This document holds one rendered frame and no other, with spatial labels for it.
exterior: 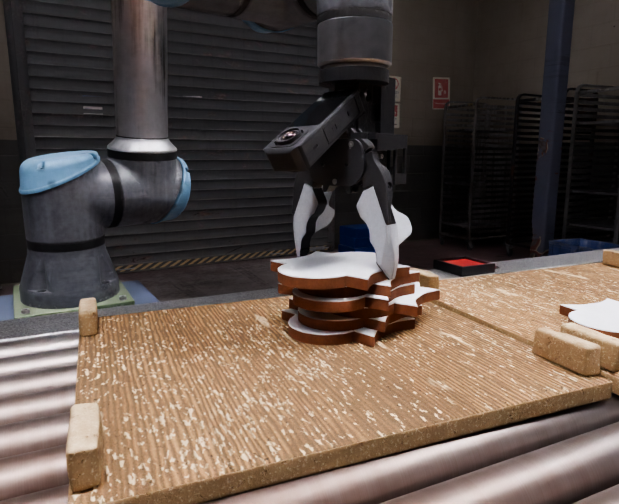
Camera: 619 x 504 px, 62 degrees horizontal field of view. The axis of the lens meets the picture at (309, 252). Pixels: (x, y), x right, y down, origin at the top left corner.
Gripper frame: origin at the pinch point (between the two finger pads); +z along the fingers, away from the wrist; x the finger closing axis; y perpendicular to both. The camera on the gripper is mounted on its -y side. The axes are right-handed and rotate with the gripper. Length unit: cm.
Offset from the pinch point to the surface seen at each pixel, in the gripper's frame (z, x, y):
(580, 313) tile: 5.4, -19.2, 18.6
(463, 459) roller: 9.3, -19.1, -10.3
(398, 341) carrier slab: 6.6, -7.1, 0.7
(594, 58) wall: -114, 117, 588
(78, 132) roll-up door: -33, 431, 175
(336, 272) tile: -0.5, -2.6, -3.7
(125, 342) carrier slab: 6.6, 13.2, -17.4
